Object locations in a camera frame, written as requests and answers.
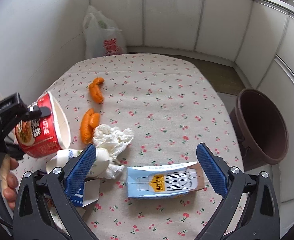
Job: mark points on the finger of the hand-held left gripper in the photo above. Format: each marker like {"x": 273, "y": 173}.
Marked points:
{"x": 45, "y": 110}
{"x": 14, "y": 152}

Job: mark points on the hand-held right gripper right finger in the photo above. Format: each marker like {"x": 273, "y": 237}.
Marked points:
{"x": 212, "y": 170}

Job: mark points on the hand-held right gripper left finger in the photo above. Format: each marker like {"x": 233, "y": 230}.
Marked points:
{"x": 81, "y": 170}

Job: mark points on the red instant noodle cup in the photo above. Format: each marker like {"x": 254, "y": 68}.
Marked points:
{"x": 44, "y": 135}

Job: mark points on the white tissue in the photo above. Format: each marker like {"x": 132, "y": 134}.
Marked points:
{"x": 109, "y": 140}

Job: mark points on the orange peel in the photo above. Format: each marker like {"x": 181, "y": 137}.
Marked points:
{"x": 95, "y": 91}
{"x": 86, "y": 127}

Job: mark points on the blue brown milk carton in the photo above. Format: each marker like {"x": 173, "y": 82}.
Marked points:
{"x": 142, "y": 182}

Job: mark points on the brown plastic bin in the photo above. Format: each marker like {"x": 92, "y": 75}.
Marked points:
{"x": 262, "y": 130}

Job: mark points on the person's left hand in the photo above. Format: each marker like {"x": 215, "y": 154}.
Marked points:
{"x": 11, "y": 180}

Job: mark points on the white paper cup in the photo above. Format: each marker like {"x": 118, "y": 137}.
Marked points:
{"x": 101, "y": 160}

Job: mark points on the small blue white carton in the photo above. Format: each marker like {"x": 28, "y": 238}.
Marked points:
{"x": 86, "y": 192}

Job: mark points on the white plastic bag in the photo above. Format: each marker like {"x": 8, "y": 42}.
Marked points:
{"x": 96, "y": 42}

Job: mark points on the brown floor mat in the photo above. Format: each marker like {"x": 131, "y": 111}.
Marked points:
{"x": 224, "y": 80}

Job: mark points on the cherry print tablecloth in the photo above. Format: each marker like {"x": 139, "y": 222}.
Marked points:
{"x": 162, "y": 92}

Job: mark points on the white base cabinet row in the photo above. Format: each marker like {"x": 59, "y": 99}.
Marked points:
{"x": 174, "y": 12}

